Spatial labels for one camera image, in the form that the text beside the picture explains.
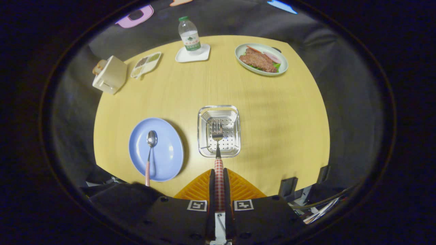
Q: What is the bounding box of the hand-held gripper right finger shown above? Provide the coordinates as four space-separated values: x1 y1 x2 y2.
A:
223 168 306 245

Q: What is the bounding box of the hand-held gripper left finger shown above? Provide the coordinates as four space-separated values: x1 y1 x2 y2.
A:
143 168 216 245

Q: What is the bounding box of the fork with red checked handle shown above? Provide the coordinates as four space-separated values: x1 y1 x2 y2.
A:
211 121 225 212

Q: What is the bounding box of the spoon with red checked handle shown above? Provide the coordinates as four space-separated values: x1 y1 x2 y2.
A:
145 130 158 187

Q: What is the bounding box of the blue plate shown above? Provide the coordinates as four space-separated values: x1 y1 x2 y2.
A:
128 117 184 182

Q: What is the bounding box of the black upright block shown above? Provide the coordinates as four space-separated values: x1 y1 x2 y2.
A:
279 177 298 202
317 165 330 185

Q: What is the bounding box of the brown meat steak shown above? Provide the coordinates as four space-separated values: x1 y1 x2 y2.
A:
239 48 278 73

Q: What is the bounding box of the white square coaster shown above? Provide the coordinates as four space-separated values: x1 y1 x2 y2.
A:
175 43 211 63

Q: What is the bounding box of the pink ham slice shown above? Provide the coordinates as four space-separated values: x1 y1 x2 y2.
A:
264 51 282 64

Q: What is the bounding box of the pale green food plate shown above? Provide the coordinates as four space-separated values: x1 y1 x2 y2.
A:
235 43 289 76

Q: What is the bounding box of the white divided snack dish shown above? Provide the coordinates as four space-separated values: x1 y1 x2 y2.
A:
130 52 162 80

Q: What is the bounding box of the cream toaster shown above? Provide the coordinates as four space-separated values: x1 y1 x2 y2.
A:
92 55 127 95

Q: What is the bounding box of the black backdrop cloth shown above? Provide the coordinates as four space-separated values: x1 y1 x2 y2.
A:
51 0 385 205

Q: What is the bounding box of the clear water bottle green cap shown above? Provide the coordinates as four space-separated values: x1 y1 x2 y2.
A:
178 16 202 55

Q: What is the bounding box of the metal wire cutlery basket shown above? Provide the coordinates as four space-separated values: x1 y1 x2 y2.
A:
197 105 242 158

